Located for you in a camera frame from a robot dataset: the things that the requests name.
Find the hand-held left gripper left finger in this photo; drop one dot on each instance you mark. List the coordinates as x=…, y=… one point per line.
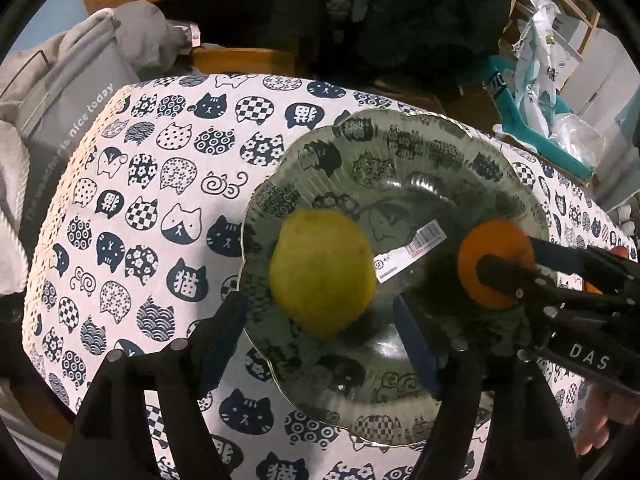
x=227, y=332

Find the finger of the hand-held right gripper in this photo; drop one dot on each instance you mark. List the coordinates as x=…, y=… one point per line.
x=505, y=277
x=560, y=260

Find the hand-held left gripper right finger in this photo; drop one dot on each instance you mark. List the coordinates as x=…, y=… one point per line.
x=417, y=350

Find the yellow-green pear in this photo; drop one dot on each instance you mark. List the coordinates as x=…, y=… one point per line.
x=320, y=270

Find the clear glass plate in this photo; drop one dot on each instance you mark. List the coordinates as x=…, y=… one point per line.
x=400, y=180

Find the person's right hand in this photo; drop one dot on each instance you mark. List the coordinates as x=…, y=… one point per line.
x=597, y=420

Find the barcode label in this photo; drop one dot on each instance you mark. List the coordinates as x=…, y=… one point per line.
x=425, y=241

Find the clear plastic bag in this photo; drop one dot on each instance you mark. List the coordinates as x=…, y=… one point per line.
x=575, y=140

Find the teal box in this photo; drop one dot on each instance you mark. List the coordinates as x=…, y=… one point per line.
x=515, y=115

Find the printed plastic bag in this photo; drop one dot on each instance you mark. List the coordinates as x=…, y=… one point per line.
x=540, y=85

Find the white boxes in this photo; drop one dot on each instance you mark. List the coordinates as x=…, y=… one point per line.
x=600, y=80

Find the cat print tablecloth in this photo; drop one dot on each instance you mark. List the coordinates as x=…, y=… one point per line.
x=150, y=160

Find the black jacket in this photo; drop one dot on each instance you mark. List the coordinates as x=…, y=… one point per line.
x=430, y=25

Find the pink white tag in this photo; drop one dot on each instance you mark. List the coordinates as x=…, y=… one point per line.
x=192, y=35

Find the dark grey jacket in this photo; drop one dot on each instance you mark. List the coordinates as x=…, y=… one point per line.
x=310, y=5

